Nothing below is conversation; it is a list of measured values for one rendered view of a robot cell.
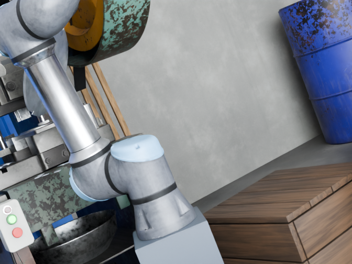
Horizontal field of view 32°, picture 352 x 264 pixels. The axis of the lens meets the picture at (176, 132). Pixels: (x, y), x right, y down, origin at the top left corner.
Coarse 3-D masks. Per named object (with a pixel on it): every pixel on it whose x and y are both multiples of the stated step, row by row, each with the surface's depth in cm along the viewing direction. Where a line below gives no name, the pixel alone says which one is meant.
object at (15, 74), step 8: (0, 56) 200; (0, 64) 198; (8, 64) 201; (0, 72) 198; (8, 72) 201; (16, 72) 199; (0, 80) 197; (8, 80) 197; (16, 80) 199; (0, 88) 199; (8, 88) 196; (16, 88) 198; (0, 96) 199; (8, 96) 197; (16, 96) 198; (0, 104) 199
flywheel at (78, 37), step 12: (84, 0) 222; (96, 0) 214; (84, 12) 225; (96, 12) 209; (72, 24) 238; (84, 24) 229; (96, 24) 213; (72, 36) 234; (84, 36) 225; (96, 36) 217; (72, 48) 238; (84, 48) 229
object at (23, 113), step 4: (24, 108) 208; (16, 112) 207; (20, 112) 207; (24, 112) 208; (28, 112) 209; (16, 116) 207; (20, 116) 207; (24, 116) 208; (28, 116) 208; (16, 120) 209; (20, 120) 208
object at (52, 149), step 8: (32, 128) 200; (40, 128) 182; (48, 128) 183; (56, 128) 197; (24, 136) 191; (32, 136) 193; (40, 136) 194; (48, 136) 195; (56, 136) 197; (32, 144) 194; (40, 144) 194; (48, 144) 195; (56, 144) 196; (64, 144) 198; (32, 152) 198; (40, 152) 194; (48, 152) 195; (56, 152) 196; (64, 152) 196; (40, 160) 194; (48, 160) 194; (56, 160) 196; (64, 160) 197; (48, 168) 194
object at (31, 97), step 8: (64, 32) 192; (56, 40) 187; (64, 40) 193; (56, 48) 188; (64, 48) 195; (64, 56) 196; (64, 64) 198; (24, 72) 172; (24, 80) 173; (24, 88) 174; (32, 88) 178; (24, 96) 176; (32, 96) 180; (32, 104) 181; (40, 104) 186; (32, 112) 183; (40, 112) 188
